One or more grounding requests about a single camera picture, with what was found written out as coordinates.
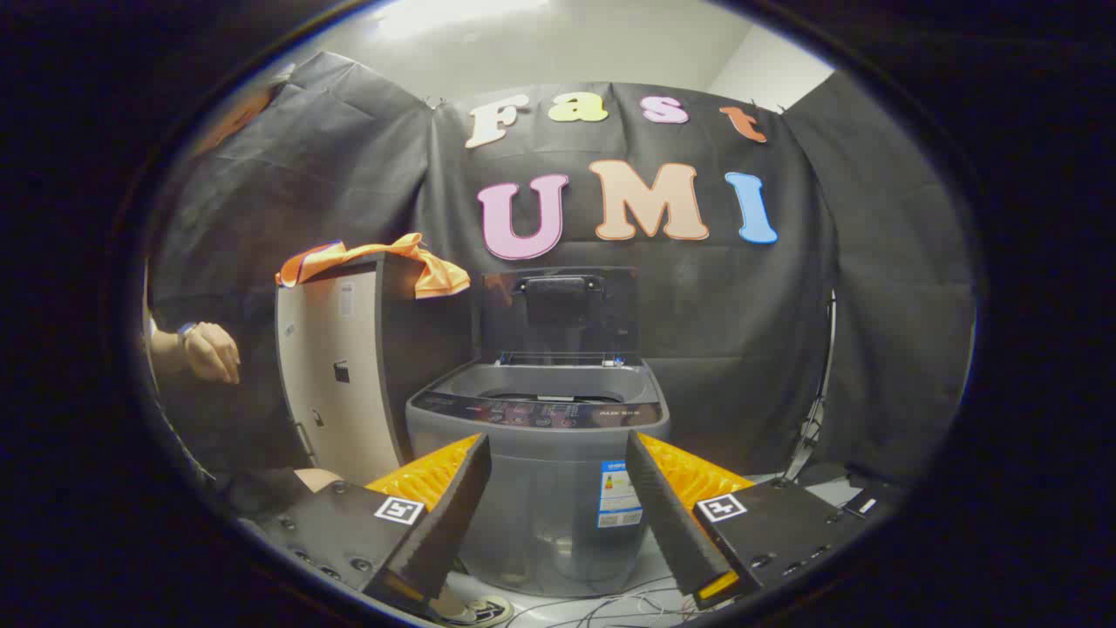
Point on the cabinet with white door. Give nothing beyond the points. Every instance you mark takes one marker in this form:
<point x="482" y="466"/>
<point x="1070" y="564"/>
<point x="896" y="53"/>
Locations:
<point x="336" y="392"/>

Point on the orange cloth garment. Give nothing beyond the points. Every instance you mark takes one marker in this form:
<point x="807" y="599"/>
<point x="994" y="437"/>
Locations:
<point x="436" y="275"/>

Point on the thin metal light stand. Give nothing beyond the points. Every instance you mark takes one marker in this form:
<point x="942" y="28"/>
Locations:
<point x="815" y="410"/>

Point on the black backdrop cloth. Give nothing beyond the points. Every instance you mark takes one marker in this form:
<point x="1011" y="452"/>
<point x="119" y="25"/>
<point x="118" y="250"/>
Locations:
<point x="697" y="305"/>

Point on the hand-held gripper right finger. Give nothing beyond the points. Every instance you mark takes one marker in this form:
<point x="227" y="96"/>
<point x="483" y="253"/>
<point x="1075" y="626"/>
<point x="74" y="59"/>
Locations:
<point x="667" y="523"/>

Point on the black device with white label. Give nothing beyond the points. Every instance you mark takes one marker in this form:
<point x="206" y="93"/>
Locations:
<point x="872" y="504"/>

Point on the grey washing machine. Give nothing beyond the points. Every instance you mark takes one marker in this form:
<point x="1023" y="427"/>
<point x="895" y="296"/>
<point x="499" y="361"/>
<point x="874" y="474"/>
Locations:
<point x="549" y="523"/>

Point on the person's shoe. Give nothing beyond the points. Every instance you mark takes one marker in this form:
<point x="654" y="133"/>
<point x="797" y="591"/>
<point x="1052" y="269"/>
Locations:
<point x="484" y="610"/>

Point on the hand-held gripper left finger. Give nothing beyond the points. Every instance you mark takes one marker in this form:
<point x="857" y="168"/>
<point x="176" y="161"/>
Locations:
<point x="449" y="523"/>

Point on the person's leg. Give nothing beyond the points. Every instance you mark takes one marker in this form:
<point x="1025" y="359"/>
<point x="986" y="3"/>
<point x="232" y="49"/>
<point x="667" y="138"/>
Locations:
<point x="316" y="479"/>

